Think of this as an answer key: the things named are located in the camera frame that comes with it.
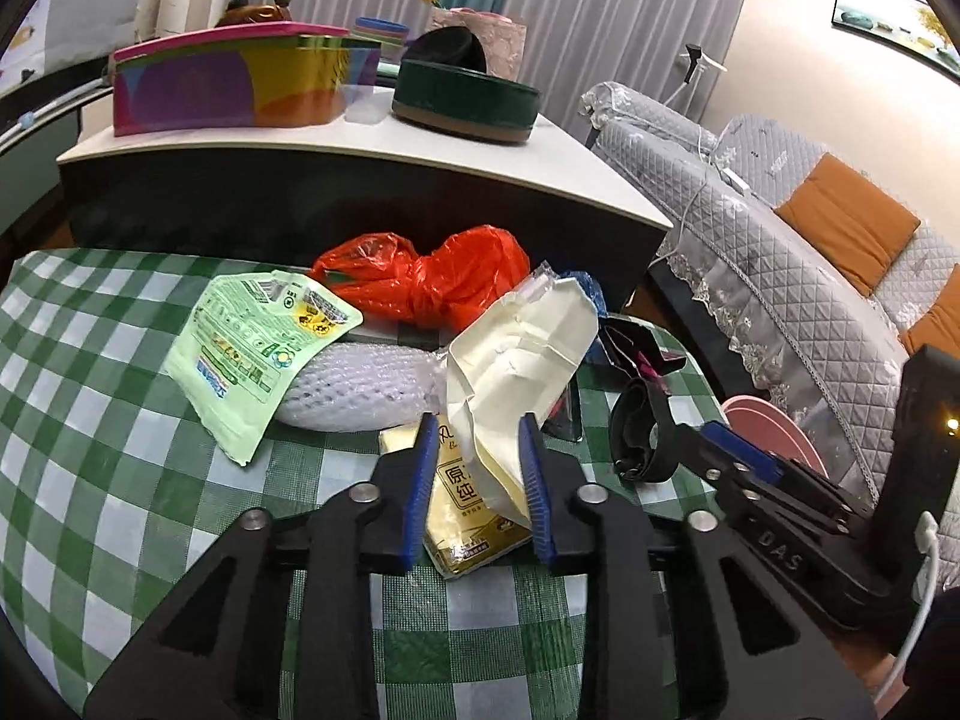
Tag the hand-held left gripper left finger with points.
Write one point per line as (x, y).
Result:
(420, 487)

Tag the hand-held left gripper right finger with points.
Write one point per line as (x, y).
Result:
(534, 495)

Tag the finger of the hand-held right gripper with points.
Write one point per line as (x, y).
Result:
(742, 450)
(697, 457)

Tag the pink plastic basin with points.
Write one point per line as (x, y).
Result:
(772, 427)

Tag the yellow tissue packet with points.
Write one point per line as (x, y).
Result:
(465, 517)

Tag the black red snack wrapper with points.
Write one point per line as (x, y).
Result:
(637, 345)

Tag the cream paper bag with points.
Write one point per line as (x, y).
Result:
(517, 345)

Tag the dark glossy packet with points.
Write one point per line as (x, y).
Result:
(562, 409)

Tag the sofa with grey quilted cover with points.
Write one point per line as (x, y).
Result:
(750, 240)

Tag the red plastic bag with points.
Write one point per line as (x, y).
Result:
(450, 277)

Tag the green snack wrapper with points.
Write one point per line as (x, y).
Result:
(240, 345)

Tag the orange cushion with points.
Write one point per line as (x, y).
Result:
(847, 225)
(937, 322)

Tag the green white checked tablecloth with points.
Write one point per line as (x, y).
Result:
(112, 465)

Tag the white topped dark cabinet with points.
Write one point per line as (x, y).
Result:
(300, 150)

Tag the white stand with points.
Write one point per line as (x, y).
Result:
(694, 71)

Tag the green round tin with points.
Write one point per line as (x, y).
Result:
(465, 101)

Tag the black hat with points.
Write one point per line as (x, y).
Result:
(446, 49)

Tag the grey curtain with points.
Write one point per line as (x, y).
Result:
(615, 15)

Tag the pink floral bag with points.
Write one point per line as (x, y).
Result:
(506, 45)

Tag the stack of plastic cups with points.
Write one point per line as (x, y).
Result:
(382, 34)

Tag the colourful rectangular box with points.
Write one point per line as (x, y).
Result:
(195, 90)

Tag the brown figurine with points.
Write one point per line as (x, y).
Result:
(251, 13)

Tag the white printed cloth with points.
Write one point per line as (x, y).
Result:
(67, 7)

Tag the framed wall picture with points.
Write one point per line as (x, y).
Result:
(885, 15)

